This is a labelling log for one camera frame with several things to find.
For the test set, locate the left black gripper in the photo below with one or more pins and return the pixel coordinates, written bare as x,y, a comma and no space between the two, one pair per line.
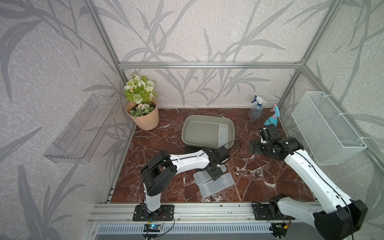
216,175

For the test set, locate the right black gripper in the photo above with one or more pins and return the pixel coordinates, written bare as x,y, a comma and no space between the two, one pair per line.
256,147

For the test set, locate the translucent pencil case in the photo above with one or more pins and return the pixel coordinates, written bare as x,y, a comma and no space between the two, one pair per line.
213,187
223,137
202,177

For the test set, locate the translucent pencil case front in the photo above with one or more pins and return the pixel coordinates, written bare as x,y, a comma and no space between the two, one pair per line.
213,187

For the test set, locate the grey-green plastic storage box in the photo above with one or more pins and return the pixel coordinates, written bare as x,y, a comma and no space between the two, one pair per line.
202,131

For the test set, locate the black pencil case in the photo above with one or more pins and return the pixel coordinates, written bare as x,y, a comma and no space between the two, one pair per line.
193,149

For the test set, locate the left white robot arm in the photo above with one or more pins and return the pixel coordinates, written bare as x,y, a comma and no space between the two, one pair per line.
159,172

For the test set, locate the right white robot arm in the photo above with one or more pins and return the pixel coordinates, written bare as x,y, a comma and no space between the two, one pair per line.
337,217

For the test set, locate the teal spray bottle pink nozzle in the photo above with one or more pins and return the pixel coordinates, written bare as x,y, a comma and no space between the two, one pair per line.
274,119

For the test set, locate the clear spray bottle blue nozzle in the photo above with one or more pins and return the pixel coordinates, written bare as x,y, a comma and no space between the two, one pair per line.
257,109

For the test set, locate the left green circuit board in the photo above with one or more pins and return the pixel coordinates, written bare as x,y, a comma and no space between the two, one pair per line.
152,228

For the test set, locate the potted artificial flower plant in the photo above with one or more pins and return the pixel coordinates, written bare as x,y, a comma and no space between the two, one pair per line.
142,107

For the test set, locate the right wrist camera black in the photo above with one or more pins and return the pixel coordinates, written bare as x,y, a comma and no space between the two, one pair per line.
269,133

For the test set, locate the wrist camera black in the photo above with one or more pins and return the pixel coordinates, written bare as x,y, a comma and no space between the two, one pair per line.
222,155
269,133

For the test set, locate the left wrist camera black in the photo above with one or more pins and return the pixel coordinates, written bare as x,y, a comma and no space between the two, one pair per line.
222,155

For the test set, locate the white wire mesh basket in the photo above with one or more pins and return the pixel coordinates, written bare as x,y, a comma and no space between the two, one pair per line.
328,134

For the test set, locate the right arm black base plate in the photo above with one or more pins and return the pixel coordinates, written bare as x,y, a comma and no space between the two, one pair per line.
268,212

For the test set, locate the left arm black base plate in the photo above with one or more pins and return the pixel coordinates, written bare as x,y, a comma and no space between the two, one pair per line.
164,213

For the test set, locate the right circuit board with wires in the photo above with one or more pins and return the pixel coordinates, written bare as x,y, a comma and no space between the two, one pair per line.
279,231

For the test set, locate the aluminium frame rail front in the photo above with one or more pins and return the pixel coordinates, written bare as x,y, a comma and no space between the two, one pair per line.
201,213

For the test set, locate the clear acrylic wall shelf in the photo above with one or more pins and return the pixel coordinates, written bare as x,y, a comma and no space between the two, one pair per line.
78,142

